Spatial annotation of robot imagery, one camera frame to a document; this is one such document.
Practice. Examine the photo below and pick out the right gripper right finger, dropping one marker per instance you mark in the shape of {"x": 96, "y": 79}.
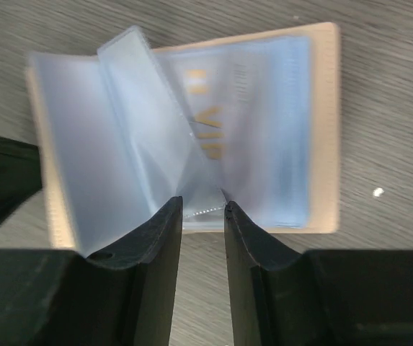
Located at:
{"x": 320, "y": 297}

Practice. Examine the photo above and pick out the blue VIP credit card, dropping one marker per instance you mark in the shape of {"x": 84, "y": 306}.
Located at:
{"x": 251, "y": 111}

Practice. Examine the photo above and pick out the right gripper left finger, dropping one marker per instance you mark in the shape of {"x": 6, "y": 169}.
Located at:
{"x": 122, "y": 294}

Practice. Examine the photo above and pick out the beige leather card holder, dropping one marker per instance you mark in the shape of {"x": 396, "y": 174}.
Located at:
{"x": 117, "y": 140}

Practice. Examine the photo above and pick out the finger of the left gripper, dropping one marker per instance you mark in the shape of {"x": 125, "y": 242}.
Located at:
{"x": 20, "y": 174}

